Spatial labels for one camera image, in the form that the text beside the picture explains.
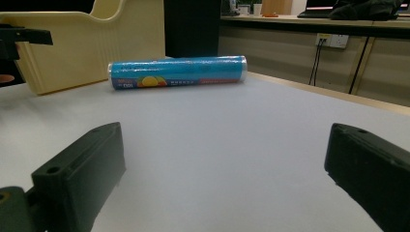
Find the black bag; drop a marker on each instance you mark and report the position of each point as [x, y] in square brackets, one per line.
[364, 9]

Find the small orange object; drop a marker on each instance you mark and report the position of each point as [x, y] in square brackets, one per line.
[270, 15]

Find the blue plastic wrap roll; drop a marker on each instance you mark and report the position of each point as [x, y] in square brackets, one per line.
[177, 69]

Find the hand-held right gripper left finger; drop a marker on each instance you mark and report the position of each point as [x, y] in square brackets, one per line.
[80, 174]

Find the white cup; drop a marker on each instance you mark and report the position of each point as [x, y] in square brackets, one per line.
[257, 9]

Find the black laptop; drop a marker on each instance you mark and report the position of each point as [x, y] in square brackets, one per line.
[317, 13]

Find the white wall socket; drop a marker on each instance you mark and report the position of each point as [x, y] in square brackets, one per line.
[332, 40]

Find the brown wooden board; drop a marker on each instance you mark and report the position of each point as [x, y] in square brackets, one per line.
[276, 6]

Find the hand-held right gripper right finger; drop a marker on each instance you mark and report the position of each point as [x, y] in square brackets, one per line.
[374, 174]

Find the long wooden desk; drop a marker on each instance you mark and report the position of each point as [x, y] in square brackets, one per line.
[322, 24]

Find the black upright panel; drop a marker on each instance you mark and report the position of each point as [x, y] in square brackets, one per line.
[191, 27]

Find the cream plastic basket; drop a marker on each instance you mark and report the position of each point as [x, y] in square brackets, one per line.
[83, 48]

